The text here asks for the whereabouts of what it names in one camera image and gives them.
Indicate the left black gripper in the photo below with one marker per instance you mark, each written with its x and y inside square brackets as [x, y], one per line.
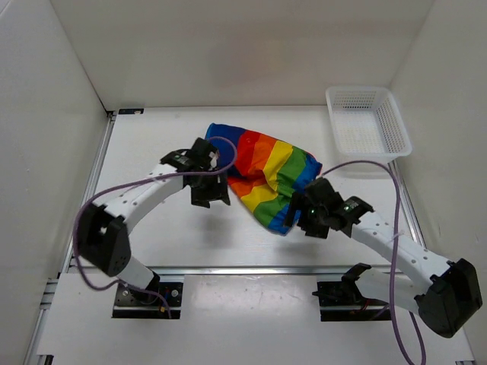
[218, 191]

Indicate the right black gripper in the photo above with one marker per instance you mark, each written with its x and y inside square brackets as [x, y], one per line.
[300, 201]

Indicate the rainbow striped shorts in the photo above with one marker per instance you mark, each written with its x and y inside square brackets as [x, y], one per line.
[266, 171]

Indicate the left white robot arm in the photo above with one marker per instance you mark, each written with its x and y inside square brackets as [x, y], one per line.
[104, 223]

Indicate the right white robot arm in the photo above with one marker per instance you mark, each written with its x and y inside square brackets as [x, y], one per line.
[443, 293]

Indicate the white perforated plastic basket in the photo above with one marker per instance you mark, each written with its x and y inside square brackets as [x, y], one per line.
[367, 124]

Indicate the small black corner label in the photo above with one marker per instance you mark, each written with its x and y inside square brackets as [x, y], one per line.
[131, 111]

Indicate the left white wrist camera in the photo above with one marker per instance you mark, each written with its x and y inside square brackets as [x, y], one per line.
[213, 160]

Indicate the aluminium front rail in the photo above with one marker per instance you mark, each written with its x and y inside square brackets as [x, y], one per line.
[253, 270]

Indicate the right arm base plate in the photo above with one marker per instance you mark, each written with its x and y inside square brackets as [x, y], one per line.
[340, 304]

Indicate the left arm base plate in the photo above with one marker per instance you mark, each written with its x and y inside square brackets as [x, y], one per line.
[128, 304]

